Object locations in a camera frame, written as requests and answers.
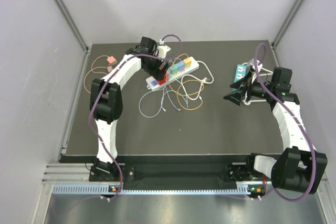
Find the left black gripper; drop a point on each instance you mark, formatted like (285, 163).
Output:
(156, 73)

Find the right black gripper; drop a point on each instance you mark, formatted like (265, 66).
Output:
(237, 97)

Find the red cube adapter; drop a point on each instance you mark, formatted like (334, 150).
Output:
(164, 79)

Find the mint green charger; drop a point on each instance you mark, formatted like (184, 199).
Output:
(173, 70)

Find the teal power strip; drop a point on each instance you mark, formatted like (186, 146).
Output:
(241, 71)

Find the white power strip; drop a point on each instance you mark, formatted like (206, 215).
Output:
(153, 85)

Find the salmon pink charger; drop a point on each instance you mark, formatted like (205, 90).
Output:
(112, 60)

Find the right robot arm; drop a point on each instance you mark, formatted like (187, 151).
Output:
(300, 167)

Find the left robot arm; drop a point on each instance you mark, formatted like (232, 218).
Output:
(106, 103)

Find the blue charger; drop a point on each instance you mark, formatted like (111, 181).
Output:
(180, 66)

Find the yellow charger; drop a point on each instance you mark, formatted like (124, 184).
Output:
(187, 62)

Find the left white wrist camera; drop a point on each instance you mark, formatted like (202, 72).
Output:
(162, 49)

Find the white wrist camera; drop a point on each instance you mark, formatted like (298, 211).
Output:
(253, 64)
(162, 49)

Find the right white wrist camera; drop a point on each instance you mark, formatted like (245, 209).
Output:
(253, 64)

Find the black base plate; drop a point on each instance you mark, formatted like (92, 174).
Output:
(225, 168)

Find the slotted cable duct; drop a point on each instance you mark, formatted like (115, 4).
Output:
(107, 189)

